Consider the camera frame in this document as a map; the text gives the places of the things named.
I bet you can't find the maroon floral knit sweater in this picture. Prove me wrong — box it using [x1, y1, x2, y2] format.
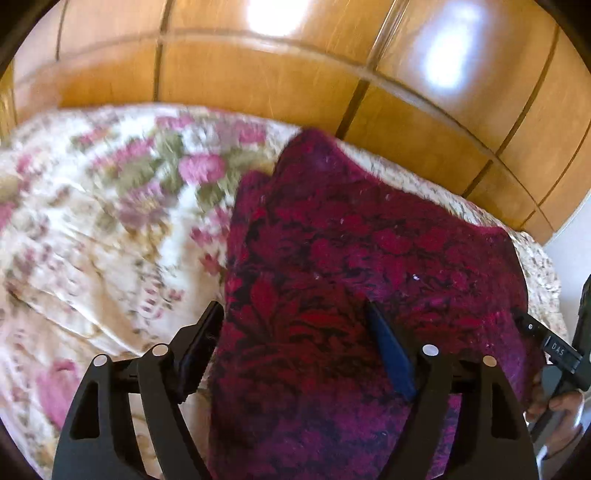
[208, 130, 544, 479]

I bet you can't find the person's right hand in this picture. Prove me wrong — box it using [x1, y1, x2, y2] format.
[526, 367, 585, 458]

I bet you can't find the floral bedspread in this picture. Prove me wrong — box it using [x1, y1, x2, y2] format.
[0, 103, 569, 480]

